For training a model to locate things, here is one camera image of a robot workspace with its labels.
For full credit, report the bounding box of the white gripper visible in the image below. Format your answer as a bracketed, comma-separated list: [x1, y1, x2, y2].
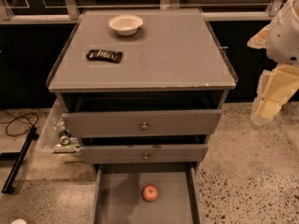
[247, 0, 299, 125]

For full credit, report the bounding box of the red apple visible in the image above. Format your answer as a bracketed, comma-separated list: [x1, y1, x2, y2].
[142, 185, 159, 203]

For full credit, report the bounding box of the grey top drawer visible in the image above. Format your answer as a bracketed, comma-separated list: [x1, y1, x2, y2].
[62, 109, 221, 138]

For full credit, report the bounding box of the grey drawer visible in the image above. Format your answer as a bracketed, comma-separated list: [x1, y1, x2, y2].
[80, 144, 208, 164]
[62, 109, 221, 138]
[91, 163, 204, 224]

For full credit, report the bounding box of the grey middle drawer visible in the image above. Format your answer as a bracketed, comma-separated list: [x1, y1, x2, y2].
[80, 144, 208, 164]

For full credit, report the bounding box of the grey drawer cabinet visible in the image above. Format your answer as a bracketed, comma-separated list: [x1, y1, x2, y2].
[46, 7, 239, 173]

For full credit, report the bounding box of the grey bottom drawer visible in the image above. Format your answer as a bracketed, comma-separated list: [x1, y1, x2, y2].
[91, 163, 204, 224]

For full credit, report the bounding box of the white paper bowl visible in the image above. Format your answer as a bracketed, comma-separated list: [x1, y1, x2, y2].
[108, 14, 143, 36]

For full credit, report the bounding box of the black candy bar wrapper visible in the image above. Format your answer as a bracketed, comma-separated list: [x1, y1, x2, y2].
[86, 49, 122, 63]

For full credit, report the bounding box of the green soda can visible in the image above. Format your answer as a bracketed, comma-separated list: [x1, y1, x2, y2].
[59, 130, 70, 146]

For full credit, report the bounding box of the clear plastic trash bin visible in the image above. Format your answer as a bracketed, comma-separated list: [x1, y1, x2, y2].
[36, 100, 82, 162]

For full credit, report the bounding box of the black metal stand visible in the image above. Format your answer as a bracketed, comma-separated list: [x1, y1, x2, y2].
[1, 127, 38, 194]

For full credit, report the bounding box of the metal window railing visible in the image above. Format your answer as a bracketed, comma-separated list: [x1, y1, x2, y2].
[0, 0, 287, 24]

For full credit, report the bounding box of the black floor cable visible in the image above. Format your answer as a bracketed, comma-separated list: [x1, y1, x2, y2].
[0, 109, 40, 138]

